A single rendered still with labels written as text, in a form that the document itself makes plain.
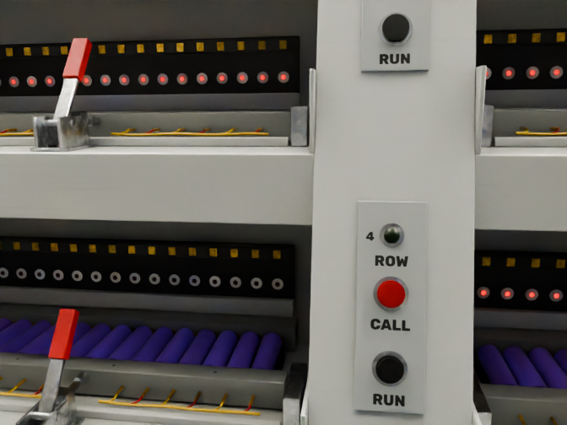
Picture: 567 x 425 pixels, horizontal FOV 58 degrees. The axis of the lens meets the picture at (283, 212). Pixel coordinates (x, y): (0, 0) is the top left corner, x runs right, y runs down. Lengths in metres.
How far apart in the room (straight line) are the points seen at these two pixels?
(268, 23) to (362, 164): 0.28
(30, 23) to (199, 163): 0.38
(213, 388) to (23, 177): 0.20
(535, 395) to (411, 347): 0.13
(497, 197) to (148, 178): 0.22
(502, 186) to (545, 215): 0.03
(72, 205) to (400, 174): 0.21
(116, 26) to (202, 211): 0.33
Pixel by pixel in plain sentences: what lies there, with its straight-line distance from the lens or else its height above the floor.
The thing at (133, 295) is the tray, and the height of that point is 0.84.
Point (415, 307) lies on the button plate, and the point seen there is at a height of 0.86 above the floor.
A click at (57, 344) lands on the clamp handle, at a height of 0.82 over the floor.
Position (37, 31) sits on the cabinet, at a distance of 0.66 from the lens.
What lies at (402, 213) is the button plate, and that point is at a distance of 0.31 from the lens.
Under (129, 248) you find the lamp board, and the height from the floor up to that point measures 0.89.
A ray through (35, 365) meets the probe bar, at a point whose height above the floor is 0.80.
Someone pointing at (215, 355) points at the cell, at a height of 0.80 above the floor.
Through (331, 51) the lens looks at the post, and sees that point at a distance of 0.33.
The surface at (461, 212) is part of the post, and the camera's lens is 0.31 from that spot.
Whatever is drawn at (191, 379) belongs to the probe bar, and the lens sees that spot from 0.41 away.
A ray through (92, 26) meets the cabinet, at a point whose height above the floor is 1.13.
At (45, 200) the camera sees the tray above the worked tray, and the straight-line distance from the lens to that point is 0.38.
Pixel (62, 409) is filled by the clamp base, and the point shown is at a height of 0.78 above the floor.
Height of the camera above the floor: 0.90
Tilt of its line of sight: 3 degrees up
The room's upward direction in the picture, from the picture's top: 2 degrees clockwise
